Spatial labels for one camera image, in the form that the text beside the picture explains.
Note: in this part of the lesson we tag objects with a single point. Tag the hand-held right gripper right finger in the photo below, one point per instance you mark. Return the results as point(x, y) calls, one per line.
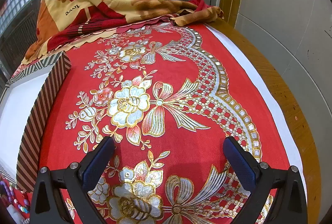
point(240, 164)

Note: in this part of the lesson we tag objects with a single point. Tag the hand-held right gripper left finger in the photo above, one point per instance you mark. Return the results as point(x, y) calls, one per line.
point(99, 163)

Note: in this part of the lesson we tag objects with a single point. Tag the striped cardboard box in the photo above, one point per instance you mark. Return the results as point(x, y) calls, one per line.
point(39, 115)

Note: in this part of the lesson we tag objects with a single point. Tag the white undercloth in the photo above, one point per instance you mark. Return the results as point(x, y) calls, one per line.
point(249, 63)

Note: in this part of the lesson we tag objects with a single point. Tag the red gold floral tablecloth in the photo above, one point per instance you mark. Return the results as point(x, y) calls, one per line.
point(194, 71)

